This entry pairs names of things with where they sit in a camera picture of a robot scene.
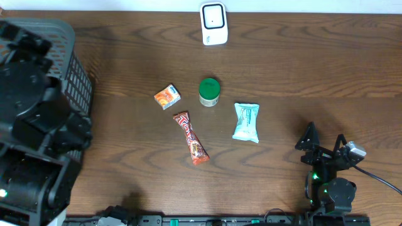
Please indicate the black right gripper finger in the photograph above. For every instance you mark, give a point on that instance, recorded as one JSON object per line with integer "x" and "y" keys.
{"x": 339, "y": 144}
{"x": 309, "y": 140}

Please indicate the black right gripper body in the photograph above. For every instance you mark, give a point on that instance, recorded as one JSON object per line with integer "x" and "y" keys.
{"x": 320, "y": 156}

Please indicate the mint tissue wipes pack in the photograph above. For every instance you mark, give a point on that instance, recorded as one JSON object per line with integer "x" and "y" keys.
{"x": 246, "y": 122}

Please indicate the green lid jar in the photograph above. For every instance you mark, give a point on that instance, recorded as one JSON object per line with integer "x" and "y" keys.
{"x": 209, "y": 92}

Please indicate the red Top chocolate bar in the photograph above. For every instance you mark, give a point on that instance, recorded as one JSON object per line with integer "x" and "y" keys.
{"x": 197, "y": 151}

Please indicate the orange Kleenex tissue pack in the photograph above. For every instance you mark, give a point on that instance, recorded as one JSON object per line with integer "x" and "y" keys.
{"x": 167, "y": 97}

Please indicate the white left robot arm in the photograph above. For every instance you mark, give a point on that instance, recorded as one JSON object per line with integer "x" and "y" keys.
{"x": 37, "y": 192}

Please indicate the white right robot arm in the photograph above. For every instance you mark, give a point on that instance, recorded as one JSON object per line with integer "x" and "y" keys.
{"x": 327, "y": 192}

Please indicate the white barcode scanner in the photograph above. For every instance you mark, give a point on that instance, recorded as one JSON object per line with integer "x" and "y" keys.
{"x": 214, "y": 24}

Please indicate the grey plastic basket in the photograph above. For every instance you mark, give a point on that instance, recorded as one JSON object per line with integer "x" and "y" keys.
{"x": 45, "y": 93}

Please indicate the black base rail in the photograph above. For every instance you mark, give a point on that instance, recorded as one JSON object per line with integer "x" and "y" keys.
{"x": 119, "y": 216}

